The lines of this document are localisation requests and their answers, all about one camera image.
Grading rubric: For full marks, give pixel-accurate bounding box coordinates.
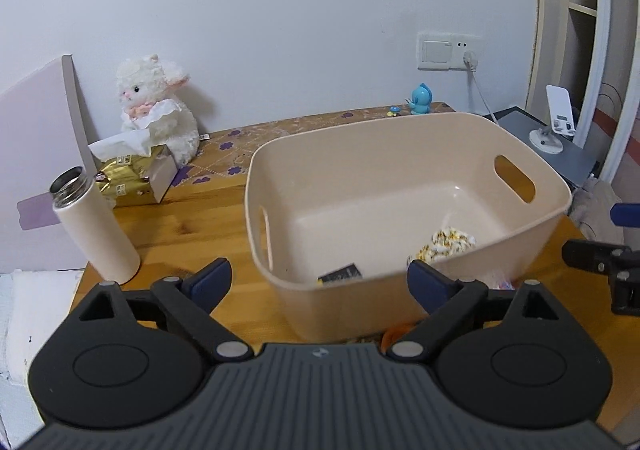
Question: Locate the black small box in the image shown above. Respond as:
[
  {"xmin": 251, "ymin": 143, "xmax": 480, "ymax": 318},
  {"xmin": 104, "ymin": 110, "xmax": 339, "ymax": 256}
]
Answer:
[{"xmin": 317, "ymin": 263, "xmax": 362, "ymax": 285}]

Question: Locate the white wooden shelf frame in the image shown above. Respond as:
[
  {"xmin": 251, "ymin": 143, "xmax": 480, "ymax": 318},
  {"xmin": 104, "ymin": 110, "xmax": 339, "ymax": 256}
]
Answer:
[{"xmin": 526, "ymin": 0, "xmax": 639, "ymax": 182}]

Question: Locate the cartoon blind box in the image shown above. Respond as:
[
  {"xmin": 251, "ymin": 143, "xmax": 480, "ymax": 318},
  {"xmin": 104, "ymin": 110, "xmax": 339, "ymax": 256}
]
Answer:
[{"xmin": 482, "ymin": 273, "xmax": 514, "ymax": 291}]

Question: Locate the white wall switch socket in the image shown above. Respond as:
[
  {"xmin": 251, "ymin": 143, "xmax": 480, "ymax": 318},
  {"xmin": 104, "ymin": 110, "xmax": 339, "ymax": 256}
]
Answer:
[{"xmin": 416, "ymin": 32, "xmax": 484, "ymax": 70}]

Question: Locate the gold tissue box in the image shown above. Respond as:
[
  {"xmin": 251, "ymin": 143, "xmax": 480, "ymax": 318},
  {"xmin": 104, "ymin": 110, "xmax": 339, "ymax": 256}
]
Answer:
[{"xmin": 89, "ymin": 98, "xmax": 180, "ymax": 207}]

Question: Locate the beige grey clothing pile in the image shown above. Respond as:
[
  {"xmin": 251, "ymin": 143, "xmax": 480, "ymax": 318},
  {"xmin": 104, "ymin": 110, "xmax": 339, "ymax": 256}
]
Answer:
[{"xmin": 568, "ymin": 178, "xmax": 639, "ymax": 249}]

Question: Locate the white plush lamb toy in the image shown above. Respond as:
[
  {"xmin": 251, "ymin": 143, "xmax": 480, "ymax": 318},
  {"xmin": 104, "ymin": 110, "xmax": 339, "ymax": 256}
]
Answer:
[{"xmin": 116, "ymin": 54, "xmax": 200, "ymax": 168}]

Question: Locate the cream thermos bottle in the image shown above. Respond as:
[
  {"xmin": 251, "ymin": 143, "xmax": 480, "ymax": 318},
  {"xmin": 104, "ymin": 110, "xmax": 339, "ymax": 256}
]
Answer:
[{"xmin": 49, "ymin": 166, "xmax": 141, "ymax": 284}]

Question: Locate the floral yellow white scrunchie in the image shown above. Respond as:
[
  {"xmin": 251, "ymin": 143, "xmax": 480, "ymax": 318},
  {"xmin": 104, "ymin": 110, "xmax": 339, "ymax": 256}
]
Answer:
[{"xmin": 407, "ymin": 227, "xmax": 476, "ymax": 265}]

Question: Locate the white phone stand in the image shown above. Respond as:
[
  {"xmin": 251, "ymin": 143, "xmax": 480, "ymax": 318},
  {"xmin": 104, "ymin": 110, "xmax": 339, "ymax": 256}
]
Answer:
[{"xmin": 528, "ymin": 84, "xmax": 576, "ymax": 155}]

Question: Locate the beige plastic storage bin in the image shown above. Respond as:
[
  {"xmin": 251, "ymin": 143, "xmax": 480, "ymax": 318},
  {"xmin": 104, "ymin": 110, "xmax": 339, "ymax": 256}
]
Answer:
[{"xmin": 245, "ymin": 113, "xmax": 572, "ymax": 343}]

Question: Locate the orange rolled sock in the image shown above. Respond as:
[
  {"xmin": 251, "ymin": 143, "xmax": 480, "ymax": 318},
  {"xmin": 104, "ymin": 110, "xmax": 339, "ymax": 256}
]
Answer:
[{"xmin": 380, "ymin": 323, "xmax": 416, "ymax": 352}]

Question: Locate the blue bird figurine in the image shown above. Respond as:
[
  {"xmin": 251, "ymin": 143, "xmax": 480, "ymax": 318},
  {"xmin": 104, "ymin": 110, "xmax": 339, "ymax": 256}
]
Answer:
[{"xmin": 406, "ymin": 84, "xmax": 433, "ymax": 115}]

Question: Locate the white charger plug cable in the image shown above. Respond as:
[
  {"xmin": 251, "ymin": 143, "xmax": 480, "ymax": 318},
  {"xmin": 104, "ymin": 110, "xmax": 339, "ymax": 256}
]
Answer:
[{"xmin": 462, "ymin": 50, "xmax": 499, "ymax": 124}]

